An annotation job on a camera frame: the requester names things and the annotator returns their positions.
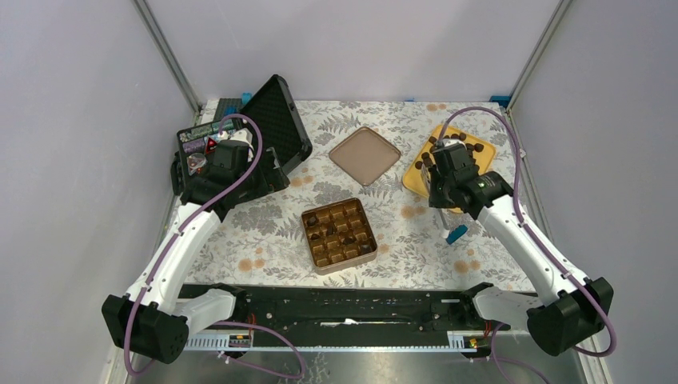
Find black open hard case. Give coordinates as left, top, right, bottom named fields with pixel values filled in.
left=170, top=74, right=313, bottom=208

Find brown square tin lid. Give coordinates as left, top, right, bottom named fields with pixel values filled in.
left=329, top=126, right=401, bottom=186

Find gold chocolate tin box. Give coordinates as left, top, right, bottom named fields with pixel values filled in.
left=301, top=198, right=378, bottom=275

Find blue toy brick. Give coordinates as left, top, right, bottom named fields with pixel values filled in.
left=445, top=225, right=468, bottom=245

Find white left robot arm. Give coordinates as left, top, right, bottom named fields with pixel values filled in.
left=102, top=148, right=263, bottom=376

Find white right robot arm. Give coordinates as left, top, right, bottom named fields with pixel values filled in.
left=424, top=138, right=616, bottom=356

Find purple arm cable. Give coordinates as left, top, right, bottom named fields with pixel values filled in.
left=123, top=113, right=307, bottom=381
left=437, top=106, right=619, bottom=384

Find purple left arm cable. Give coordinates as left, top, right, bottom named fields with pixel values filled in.
left=123, top=113, right=307, bottom=381

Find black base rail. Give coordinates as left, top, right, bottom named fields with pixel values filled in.
left=202, top=286, right=497, bottom=352

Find long metal tongs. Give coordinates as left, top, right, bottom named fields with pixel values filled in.
left=437, top=209, right=451, bottom=239

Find yellow plastic tray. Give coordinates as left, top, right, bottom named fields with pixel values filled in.
left=402, top=124, right=497, bottom=198

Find floral tablecloth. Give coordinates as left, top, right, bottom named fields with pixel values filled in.
left=187, top=101, right=532, bottom=291

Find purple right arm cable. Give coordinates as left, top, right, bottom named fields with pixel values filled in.
left=437, top=106, right=619, bottom=384

